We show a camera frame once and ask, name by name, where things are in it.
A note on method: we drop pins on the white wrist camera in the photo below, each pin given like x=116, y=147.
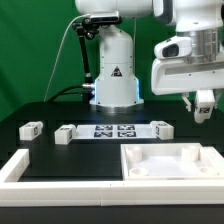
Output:
x=174, y=47

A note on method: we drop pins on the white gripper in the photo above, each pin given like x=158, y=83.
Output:
x=175, y=76

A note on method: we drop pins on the grey camera on mount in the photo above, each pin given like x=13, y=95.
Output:
x=104, y=17

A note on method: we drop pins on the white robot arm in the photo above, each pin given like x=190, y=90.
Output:
x=191, y=61

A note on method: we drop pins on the white U-shaped fence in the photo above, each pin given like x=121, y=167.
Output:
x=15, y=193

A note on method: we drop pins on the white sheet with tags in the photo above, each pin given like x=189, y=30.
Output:
x=115, y=131

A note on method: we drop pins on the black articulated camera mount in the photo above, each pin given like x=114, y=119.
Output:
x=85, y=50

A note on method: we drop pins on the white square table top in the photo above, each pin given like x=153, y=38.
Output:
x=171, y=161

